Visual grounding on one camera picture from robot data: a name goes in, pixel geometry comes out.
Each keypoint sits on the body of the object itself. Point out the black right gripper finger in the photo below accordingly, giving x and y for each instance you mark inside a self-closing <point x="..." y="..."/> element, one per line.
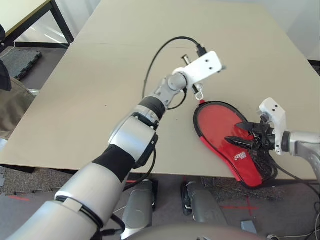
<point x="247" y="126"/>
<point x="241" y="142"/>

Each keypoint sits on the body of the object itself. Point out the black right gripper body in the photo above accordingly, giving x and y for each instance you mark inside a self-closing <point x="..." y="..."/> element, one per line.
<point x="265" y="135"/>

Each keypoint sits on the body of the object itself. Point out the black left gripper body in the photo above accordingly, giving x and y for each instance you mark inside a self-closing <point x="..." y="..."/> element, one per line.
<point x="186" y="60"/>

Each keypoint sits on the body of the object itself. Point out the red black paddle case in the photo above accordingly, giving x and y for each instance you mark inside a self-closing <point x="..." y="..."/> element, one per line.
<point x="247" y="170"/>

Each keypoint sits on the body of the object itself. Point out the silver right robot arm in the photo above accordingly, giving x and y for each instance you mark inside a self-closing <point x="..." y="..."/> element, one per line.
<point x="302" y="145"/>

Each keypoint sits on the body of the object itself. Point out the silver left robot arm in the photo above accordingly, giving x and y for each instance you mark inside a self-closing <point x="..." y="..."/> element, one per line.
<point x="135" y="135"/>

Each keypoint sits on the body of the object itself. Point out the speckled dark floor mat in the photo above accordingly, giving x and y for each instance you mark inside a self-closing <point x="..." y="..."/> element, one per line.
<point x="225" y="187"/>
<point x="37" y="182"/>

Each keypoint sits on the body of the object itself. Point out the grey robot right leg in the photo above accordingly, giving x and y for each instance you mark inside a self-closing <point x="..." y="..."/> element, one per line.
<point x="202" y="205"/>

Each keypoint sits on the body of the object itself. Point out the grey robot leg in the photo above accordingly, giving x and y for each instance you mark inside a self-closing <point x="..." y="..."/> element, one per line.
<point x="140" y="207"/>
<point x="202" y="205"/>

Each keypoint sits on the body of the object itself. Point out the small grey box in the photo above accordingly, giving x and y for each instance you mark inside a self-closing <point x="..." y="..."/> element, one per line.
<point x="248" y="227"/>

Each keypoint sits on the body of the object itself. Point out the grey robot torso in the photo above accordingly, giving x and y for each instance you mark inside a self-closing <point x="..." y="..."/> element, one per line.
<point x="190" y="233"/>

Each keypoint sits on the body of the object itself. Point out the grey robot left leg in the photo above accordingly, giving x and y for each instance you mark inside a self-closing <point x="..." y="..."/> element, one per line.
<point x="140" y="207"/>

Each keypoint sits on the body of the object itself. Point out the black foam floor tile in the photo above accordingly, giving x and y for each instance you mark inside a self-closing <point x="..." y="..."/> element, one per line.
<point x="20" y="62"/>

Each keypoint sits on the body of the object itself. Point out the bystander in olive trousers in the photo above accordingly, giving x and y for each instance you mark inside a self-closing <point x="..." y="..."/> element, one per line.
<point x="12" y="107"/>

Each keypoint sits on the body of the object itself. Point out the black table base bar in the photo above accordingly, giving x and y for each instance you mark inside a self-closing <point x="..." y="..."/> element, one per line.
<point x="17" y="168"/>

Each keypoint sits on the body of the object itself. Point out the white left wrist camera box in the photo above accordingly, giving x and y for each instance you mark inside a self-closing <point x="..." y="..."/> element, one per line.
<point x="205" y="66"/>

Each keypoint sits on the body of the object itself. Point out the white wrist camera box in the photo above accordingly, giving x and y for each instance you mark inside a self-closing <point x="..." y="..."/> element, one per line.
<point x="277" y="117"/>
<point x="205" y="66"/>

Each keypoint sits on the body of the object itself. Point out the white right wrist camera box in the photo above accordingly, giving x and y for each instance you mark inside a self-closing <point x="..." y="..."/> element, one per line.
<point x="277" y="117"/>

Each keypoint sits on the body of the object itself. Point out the side table with black frame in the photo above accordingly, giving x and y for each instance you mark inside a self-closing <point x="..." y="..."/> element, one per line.
<point x="25" y="15"/>

